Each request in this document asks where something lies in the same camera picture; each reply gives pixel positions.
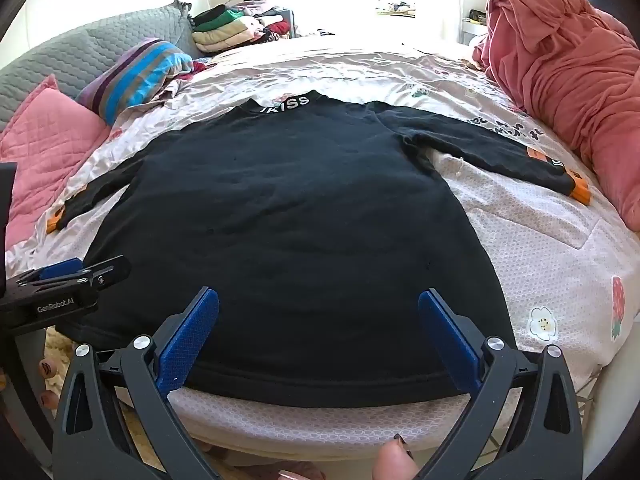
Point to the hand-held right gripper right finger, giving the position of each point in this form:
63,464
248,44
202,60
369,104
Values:
450,345

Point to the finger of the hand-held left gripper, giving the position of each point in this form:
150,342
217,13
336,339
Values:
60,269
107,272

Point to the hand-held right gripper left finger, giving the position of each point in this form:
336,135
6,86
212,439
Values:
187,345

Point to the black sweater with orange cuffs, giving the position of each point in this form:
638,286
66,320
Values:
300,200

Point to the pile of folded clothes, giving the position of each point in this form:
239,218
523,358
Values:
235,27

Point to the person's left hand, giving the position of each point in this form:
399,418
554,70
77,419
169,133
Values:
48,366

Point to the person's right hand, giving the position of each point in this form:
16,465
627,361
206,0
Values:
392,462

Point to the pink strawberry print bedsheet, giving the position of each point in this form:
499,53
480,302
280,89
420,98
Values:
550,260

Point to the pink quilted pillow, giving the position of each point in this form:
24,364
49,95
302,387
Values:
45,130

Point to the purple and blue striped pillow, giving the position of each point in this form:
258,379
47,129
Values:
135,75

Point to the red patterned cloth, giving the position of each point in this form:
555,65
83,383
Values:
192,67

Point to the grey quilted headboard cushion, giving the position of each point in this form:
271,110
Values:
75,45

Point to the salmon pink duvet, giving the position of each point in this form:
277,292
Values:
565,60

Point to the dark grey storage box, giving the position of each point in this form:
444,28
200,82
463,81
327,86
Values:
290,22

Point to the white side table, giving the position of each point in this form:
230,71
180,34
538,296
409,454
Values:
472,27

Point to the folded patterned cloth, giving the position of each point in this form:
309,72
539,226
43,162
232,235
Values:
395,7

